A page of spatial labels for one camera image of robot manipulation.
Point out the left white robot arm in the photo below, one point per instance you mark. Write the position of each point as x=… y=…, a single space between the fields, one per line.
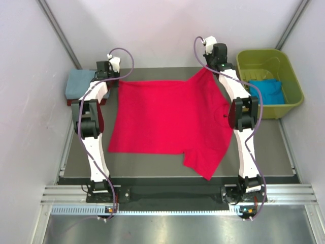
x=89 y=126

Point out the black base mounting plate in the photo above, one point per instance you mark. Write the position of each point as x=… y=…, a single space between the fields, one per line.
x=215 y=193

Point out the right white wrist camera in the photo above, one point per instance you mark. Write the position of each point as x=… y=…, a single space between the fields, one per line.
x=209 y=43

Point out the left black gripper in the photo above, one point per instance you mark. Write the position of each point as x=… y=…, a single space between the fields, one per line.
x=115 y=84

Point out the blue t shirt in bin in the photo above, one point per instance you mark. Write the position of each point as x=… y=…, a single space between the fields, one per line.
x=271 y=91

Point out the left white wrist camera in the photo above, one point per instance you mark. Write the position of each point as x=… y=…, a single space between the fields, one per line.
x=114 y=65

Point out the folded light blue t shirt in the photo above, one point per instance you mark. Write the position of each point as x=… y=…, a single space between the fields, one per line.
x=78 y=83

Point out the aluminium frame rail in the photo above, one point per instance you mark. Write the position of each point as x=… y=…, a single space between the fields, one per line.
x=277 y=194

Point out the slotted grey cable duct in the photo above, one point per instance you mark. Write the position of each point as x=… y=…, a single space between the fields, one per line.
x=101 y=210

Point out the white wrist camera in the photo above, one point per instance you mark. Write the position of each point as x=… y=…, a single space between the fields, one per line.
x=209 y=43
x=114 y=65

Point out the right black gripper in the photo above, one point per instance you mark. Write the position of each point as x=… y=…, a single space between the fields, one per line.
x=207 y=57

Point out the green plastic bin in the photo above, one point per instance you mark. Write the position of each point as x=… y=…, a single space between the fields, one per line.
x=265 y=64

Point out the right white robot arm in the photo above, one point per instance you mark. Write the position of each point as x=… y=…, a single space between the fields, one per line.
x=242 y=118

